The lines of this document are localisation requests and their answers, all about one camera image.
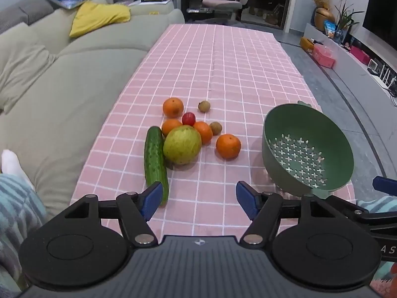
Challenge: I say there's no green cucumber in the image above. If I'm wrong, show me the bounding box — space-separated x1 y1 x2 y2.
143 126 169 207

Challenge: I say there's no green plastic colander bowl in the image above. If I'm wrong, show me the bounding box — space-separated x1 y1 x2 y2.
262 101 354 198

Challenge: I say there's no orange mandarin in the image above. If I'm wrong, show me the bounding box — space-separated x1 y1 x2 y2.
161 118 182 137
162 98 184 118
193 121 213 145
215 134 242 159

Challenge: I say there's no brown longan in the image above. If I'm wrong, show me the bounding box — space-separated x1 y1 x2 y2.
209 122 223 136
198 100 211 113

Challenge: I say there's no red cherry tomato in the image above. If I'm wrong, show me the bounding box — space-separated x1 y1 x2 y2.
182 112 196 126

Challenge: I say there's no white wifi router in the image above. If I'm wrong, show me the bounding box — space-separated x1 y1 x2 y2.
375 65 396 89

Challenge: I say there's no pink checkered tablecloth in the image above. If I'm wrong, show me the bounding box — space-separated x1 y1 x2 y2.
70 23 356 237

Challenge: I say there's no magenta box on shelf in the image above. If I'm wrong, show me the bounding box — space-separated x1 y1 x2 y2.
350 46 370 66

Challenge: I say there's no pink box on floor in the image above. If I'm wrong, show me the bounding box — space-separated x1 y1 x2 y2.
312 44 335 69

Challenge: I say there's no beige sofa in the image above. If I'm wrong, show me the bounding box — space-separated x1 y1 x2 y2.
1 3 184 217

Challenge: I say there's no orange box on floor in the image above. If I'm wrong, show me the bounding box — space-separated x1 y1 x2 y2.
299 37 314 53

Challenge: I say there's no black television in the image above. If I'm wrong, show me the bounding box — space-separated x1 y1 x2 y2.
363 0 397 48

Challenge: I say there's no blue snack bag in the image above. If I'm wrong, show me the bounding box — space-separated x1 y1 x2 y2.
324 20 336 39

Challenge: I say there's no potted green plant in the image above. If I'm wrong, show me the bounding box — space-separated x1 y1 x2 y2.
334 3 363 44

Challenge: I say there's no wooden round vase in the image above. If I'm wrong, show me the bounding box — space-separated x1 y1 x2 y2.
314 7 335 32

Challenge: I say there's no yellow cushion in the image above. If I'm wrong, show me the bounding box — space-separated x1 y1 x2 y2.
69 1 131 38

